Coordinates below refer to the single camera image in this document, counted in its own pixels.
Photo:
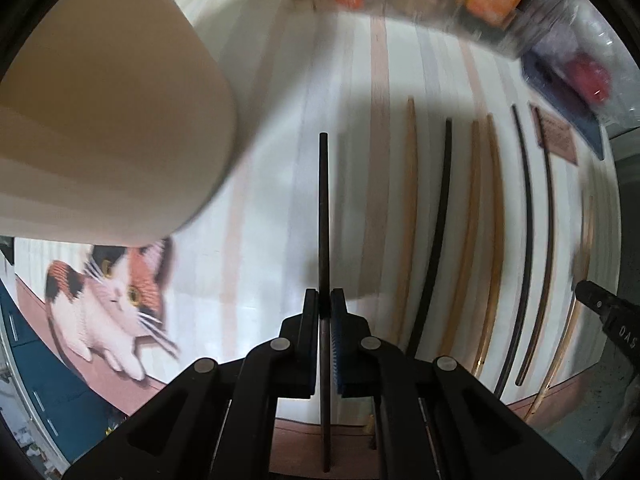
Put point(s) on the black chopstick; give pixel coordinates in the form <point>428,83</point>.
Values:
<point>324,308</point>
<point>436,249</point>

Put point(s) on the light wooden chopstick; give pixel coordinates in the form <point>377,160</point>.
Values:
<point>409,215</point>
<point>497,250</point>
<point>580,273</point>
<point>468,246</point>

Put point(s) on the brown leather placemat label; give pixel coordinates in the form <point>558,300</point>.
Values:
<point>555,134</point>

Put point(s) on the beige ribbed utensil cup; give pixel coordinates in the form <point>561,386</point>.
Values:
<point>117,125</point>

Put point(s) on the clear plastic bag red item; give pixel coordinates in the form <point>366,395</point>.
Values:
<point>575,39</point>

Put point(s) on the dark brown chopstick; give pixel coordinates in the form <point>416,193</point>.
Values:
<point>518,325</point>
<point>543,302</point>

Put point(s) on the striped cat print placemat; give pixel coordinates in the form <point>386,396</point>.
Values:
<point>224,282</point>

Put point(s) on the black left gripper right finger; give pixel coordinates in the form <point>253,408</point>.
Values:
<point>406,395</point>

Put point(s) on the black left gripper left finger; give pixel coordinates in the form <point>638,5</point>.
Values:
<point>244,395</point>

